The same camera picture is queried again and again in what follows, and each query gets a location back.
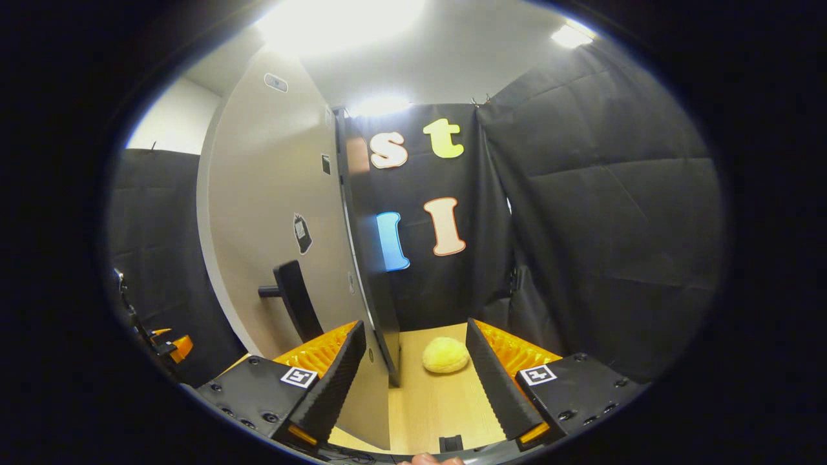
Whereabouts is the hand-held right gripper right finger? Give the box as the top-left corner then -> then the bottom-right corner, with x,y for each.
465,318 -> 649,453

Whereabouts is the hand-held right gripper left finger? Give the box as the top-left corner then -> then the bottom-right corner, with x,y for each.
194,320 -> 368,453

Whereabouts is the dark grey cabinet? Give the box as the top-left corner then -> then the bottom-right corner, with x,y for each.
331,107 -> 403,388

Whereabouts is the yellow round soft object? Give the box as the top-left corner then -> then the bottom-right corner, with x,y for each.
423,336 -> 471,374

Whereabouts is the black backdrop cloth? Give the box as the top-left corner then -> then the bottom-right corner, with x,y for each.
107,39 -> 724,388

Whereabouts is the long ceiling light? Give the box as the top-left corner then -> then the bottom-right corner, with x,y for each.
255,0 -> 427,56

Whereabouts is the small ceiling light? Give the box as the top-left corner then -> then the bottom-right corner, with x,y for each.
550,19 -> 598,49

